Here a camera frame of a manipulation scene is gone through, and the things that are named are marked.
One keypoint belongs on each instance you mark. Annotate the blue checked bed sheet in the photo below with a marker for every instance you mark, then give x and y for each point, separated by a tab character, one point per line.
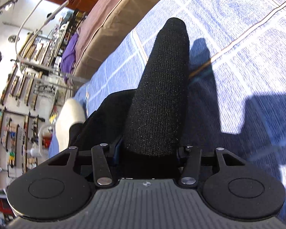
241	183

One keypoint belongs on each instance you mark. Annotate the white arc floor lamp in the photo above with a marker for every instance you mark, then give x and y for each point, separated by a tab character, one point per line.
22	10

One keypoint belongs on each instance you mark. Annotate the purple garment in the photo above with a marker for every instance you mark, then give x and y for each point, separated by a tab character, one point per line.
69	55

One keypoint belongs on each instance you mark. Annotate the black knit sweater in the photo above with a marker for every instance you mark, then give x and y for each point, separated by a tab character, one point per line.
165	112

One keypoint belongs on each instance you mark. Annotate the pink and tan bed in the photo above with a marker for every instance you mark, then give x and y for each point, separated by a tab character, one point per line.
104	29

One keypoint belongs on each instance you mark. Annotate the wall display shelves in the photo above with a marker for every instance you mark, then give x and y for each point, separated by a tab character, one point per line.
31	92

